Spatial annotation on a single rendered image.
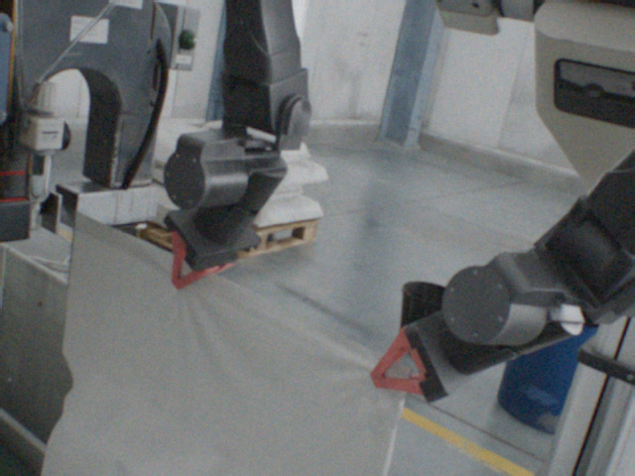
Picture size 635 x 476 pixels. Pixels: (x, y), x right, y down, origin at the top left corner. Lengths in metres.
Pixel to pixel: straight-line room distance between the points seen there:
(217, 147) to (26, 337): 1.13
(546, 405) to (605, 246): 2.43
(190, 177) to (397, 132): 8.93
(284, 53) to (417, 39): 8.82
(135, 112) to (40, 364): 0.82
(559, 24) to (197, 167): 0.50
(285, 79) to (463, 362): 0.31
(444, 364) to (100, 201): 0.59
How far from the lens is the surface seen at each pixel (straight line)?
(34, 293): 1.68
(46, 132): 0.90
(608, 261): 0.57
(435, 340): 0.63
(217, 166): 0.68
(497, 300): 0.52
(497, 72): 9.27
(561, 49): 0.95
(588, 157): 1.04
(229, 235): 0.77
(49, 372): 1.70
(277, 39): 0.69
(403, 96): 9.54
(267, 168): 0.72
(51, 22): 0.95
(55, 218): 1.02
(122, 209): 1.08
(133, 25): 1.03
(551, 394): 2.96
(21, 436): 1.67
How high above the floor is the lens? 1.35
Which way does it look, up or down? 17 degrees down
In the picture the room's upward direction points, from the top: 11 degrees clockwise
